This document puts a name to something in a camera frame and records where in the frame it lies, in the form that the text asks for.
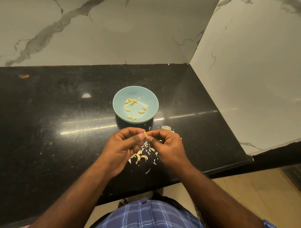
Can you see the cluster of peeled garlic cloves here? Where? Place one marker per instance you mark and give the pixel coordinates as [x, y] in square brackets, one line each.
[132, 101]

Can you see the person's left hand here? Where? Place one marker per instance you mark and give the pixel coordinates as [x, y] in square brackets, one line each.
[117, 150]

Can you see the small garlic clove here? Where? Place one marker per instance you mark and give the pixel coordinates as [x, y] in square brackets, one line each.
[146, 135]

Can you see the person's right forearm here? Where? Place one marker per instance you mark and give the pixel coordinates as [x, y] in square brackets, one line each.
[220, 199]

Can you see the light blue bowl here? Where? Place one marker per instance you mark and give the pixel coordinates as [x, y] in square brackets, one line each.
[150, 117]

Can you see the blue plaid shirt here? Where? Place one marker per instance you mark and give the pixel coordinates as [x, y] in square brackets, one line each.
[148, 218]

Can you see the person's right hand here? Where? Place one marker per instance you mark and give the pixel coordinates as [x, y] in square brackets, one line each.
[170, 146]

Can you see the pile of garlic skins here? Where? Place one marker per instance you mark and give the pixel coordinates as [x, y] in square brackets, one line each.
[139, 157]

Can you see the person's left foot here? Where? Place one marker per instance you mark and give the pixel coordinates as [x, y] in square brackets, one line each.
[123, 202]

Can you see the garlic peel scrap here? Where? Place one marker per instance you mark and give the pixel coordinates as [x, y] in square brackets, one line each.
[166, 127]

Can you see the small orange scrap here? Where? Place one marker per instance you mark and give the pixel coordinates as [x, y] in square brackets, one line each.
[23, 76]

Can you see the person's left forearm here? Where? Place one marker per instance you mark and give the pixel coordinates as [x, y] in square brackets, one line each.
[70, 204]

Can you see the black cabinet trim strip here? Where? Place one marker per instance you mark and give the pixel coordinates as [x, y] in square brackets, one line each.
[200, 217]

